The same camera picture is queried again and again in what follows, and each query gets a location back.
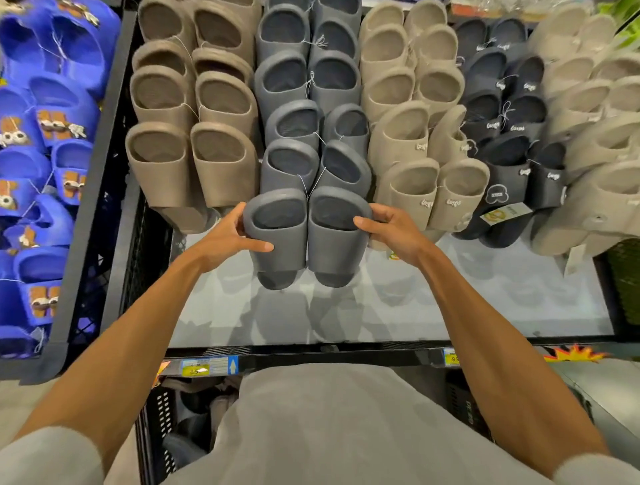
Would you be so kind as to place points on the person's right hand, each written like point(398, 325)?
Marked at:
point(400, 235)

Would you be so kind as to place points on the person's left forearm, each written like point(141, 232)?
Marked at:
point(115, 360)

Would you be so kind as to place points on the column of black slippers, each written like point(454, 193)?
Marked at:
point(505, 170)

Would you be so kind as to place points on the display of taupe slides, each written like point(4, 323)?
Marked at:
point(165, 95)

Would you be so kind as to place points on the yellow starburst price sticker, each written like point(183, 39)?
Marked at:
point(161, 375)
point(575, 355)

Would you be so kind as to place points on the person's left hand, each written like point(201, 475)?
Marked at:
point(222, 245)

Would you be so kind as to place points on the person's light grey shirt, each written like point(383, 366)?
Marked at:
point(325, 429)

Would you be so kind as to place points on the person's right forearm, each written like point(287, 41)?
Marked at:
point(510, 360)

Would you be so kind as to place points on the column of grey slippers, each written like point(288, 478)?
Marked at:
point(290, 75)

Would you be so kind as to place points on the black side display bin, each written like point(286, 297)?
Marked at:
point(90, 200)

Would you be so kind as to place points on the grey rubber slipper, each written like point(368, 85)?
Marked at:
point(277, 250)
point(335, 255)

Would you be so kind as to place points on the green cardboard box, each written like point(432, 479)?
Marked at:
point(625, 280)

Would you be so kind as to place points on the column of beige slippers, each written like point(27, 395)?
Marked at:
point(400, 135)

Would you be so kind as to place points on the black basket with square holes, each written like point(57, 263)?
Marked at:
point(185, 424)

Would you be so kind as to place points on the black slipper display shelf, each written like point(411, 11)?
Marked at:
point(400, 310)

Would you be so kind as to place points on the display of blue cartoon slides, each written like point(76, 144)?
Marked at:
point(35, 125)

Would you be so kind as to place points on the clear plastic wrapped goods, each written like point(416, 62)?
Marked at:
point(520, 9)

